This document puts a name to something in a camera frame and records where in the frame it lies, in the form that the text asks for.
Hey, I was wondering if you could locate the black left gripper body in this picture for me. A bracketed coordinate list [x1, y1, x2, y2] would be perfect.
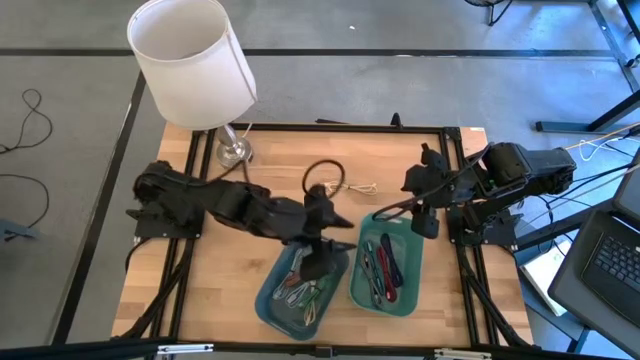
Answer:
[283, 183, 339, 282]

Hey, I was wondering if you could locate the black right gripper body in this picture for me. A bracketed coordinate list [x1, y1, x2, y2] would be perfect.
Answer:
[399, 142, 481, 240]

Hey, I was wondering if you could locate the green USB-C cable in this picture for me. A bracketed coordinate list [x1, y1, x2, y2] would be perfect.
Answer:
[302, 289, 326, 326]

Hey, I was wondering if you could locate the green plastic bin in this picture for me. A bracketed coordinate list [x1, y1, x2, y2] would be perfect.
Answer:
[348, 212, 425, 318]

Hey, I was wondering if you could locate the blue plastic bin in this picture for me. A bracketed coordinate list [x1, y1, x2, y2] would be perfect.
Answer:
[253, 238, 351, 342]

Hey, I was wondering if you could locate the silver lamp base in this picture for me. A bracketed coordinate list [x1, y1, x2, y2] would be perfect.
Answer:
[215, 123, 255, 171]

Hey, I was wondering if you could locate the white box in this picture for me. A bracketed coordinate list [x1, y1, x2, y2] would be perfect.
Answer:
[519, 238, 574, 317]

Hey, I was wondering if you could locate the white lampshade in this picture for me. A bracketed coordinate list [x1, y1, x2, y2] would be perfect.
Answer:
[126, 0, 259, 131]

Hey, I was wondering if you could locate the black chair base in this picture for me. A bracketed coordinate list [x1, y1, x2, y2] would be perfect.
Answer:
[463, 0, 516, 27]

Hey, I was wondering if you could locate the black laptop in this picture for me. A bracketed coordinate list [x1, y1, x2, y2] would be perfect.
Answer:
[547, 149, 640, 359]

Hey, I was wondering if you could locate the teal USB-C cable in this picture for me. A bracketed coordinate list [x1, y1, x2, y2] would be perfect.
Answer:
[363, 239, 385, 296]

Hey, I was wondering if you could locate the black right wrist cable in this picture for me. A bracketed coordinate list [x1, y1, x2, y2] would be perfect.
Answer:
[372, 147, 494, 222]

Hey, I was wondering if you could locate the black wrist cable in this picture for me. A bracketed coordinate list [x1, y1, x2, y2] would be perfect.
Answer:
[372, 147, 494, 222]
[199, 158, 347, 201]

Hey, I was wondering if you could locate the cream USB-C cable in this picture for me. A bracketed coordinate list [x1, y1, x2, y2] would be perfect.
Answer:
[323, 180, 379, 196]

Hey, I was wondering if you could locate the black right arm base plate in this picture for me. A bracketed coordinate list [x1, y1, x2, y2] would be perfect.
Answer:
[446, 207, 519, 246]

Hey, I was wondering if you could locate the red USB-C cable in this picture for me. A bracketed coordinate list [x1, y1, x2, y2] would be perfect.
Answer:
[375, 245, 399, 304]

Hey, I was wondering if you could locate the dark gray USB-C cable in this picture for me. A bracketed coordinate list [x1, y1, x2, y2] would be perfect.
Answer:
[359, 252, 385, 311]

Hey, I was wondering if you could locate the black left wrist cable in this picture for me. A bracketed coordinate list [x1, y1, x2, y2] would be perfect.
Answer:
[199, 158, 347, 201]

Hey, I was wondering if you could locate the black aluminium table frame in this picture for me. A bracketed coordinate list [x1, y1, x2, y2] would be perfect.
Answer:
[119, 122, 534, 351]

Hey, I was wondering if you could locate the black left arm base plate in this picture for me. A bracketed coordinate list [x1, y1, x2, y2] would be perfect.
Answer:
[127, 199, 207, 240]

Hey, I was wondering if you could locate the yellow extension cable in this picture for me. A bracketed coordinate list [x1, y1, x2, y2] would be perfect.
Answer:
[564, 122, 640, 164]

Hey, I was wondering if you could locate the black desk frame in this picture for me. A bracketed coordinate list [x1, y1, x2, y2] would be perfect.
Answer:
[534, 0, 640, 134]

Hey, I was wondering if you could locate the black aluminium rig frame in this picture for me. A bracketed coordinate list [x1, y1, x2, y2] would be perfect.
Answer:
[0, 337, 640, 360]

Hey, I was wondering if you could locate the blue grey floor bracket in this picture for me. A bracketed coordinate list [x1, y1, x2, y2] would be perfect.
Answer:
[0, 218, 41, 244]

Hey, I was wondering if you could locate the black floor cable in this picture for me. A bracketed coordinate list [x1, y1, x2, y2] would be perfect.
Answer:
[0, 88, 54, 231]

